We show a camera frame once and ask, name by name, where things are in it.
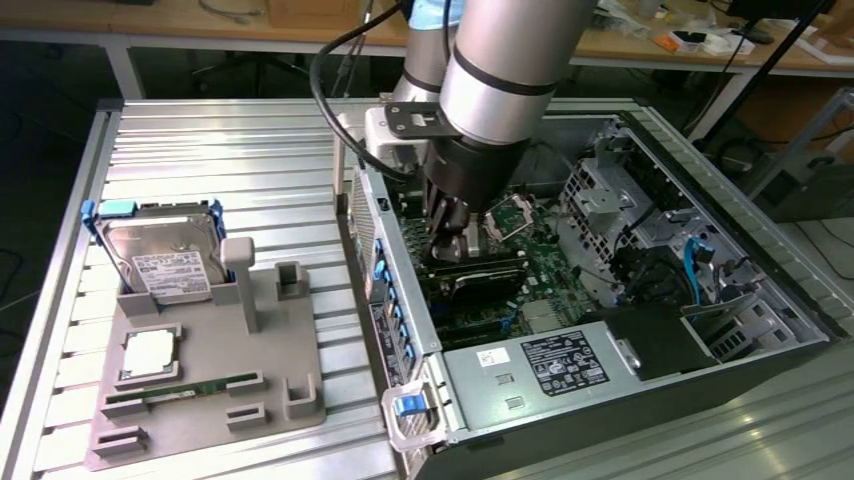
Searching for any aluminium profile bar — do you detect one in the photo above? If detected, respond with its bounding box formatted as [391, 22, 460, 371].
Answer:
[746, 87, 854, 201]

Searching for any black expansion slot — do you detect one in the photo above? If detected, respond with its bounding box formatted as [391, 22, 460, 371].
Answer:
[439, 319, 503, 347]

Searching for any white device with black insert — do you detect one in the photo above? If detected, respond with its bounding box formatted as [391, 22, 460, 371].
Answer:
[669, 28, 755, 56]

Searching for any black monitor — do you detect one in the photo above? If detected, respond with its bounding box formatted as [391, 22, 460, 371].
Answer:
[723, 0, 835, 21]

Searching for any green motherboard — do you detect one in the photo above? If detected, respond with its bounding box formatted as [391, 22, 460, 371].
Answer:
[396, 187, 586, 351]

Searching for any silver CPU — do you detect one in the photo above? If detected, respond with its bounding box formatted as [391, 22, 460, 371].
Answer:
[123, 330, 182, 377]

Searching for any black graphics card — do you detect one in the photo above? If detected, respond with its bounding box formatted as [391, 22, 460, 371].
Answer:
[426, 254, 530, 307]

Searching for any metal disk bay with vents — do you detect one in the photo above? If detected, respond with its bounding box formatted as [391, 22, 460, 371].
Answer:
[683, 294, 819, 364]

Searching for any metal socket cover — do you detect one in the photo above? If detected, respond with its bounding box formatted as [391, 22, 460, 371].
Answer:
[484, 195, 541, 240]

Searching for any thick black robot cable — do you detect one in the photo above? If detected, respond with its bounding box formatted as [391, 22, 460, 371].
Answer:
[310, 0, 428, 184]

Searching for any black chair base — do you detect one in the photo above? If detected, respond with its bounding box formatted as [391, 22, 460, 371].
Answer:
[191, 47, 315, 94]

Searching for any blue wire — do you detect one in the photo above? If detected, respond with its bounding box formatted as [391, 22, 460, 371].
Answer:
[679, 233, 717, 307]

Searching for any dark grey computer tower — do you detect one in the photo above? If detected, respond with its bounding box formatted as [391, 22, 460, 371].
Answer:
[759, 154, 854, 224]

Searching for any black wire bundle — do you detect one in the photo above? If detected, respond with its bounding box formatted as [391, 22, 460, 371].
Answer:
[610, 244, 689, 309]

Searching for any clear plastic bag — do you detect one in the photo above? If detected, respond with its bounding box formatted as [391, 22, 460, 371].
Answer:
[597, 0, 659, 37]

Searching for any black tripod leg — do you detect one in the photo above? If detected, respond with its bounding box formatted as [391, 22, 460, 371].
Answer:
[693, 0, 833, 146]

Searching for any metal disk bay cage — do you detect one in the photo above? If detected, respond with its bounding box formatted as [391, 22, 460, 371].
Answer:
[559, 134, 675, 281]

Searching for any open black PC case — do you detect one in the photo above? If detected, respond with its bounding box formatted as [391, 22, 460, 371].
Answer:
[332, 102, 846, 480]

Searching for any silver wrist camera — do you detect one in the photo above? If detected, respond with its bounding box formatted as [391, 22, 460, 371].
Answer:
[364, 101, 463, 175]

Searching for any grey parts rack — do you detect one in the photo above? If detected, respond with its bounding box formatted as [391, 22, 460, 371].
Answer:
[85, 237, 330, 474]

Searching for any silver chipset heatsink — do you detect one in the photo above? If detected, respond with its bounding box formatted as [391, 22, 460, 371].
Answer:
[519, 302, 563, 335]

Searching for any grey power supply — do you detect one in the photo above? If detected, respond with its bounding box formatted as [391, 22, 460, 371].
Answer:
[442, 320, 647, 432]

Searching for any grey coiled cable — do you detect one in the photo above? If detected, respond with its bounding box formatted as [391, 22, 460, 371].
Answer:
[198, 0, 263, 23]

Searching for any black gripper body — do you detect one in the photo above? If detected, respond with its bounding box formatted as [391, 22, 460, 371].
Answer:
[419, 134, 534, 215]

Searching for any thin black pole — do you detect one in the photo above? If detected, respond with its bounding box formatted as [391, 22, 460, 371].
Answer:
[336, 0, 375, 97]

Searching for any hard disk with blue rails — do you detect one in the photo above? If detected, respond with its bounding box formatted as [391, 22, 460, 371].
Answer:
[79, 199, 228, 306]

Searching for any green RAM stick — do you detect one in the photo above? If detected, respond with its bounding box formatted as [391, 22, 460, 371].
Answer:
[106, 372, 260, 405]

